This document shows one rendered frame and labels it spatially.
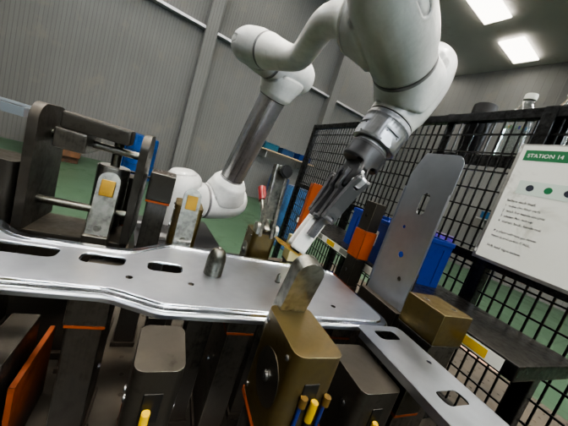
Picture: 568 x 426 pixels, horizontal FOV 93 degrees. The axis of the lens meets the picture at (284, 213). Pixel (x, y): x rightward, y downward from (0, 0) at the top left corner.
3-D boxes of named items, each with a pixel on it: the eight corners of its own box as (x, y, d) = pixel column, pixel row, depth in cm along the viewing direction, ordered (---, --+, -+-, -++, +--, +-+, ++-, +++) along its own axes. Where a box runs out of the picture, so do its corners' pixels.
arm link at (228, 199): (188, 202, 124) (228, 204, 140) (200, 226, 116) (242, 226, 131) (266, 26, 90) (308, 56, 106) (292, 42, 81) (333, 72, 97)
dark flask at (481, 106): (468, 155, 87) (492, 100, 84) (447, 154, 93) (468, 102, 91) (482, 162, 90) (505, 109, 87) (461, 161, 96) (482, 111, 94)
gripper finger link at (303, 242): (324, 224, 51) (325, 225, 50) (302, 253, 51) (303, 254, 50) (312, 215, 50) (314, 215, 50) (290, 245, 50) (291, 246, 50)
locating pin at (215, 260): (201, 285, 45) (211, 248, 44) (199, 275, 48) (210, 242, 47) (220, 286, 46) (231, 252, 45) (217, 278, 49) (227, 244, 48)
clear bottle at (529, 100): (508, 159, 76) (540, 88, 73) (484, 157, 82) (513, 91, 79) (520, 166, 79) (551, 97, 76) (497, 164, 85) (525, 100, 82)
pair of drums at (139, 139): (148, 173, 706) (156, 138, 691) (151, 182, 604) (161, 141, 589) (114, 166, 665) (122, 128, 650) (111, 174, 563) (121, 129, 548)
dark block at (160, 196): (109, 346, 62) (151, 171, 56) (115, 327, 68) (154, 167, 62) (133, 346, 64) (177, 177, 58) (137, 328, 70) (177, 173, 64)
